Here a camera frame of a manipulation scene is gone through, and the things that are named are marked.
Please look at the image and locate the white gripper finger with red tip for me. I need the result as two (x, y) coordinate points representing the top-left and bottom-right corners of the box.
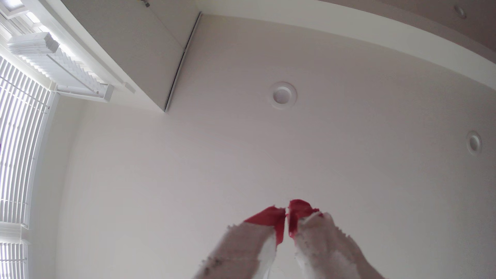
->
(194, 206), (286, 279)
(288, 199), (385, 279)

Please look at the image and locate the grey cabinet panel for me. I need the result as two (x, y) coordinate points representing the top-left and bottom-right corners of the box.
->
(60, 0), (203, 113)

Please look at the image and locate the short white window blind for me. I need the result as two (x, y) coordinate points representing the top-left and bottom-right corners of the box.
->
(0, 241), (28, 279)

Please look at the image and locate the tall white window blind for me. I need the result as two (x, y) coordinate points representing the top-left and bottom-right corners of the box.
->
(0, 56), (53, 227)

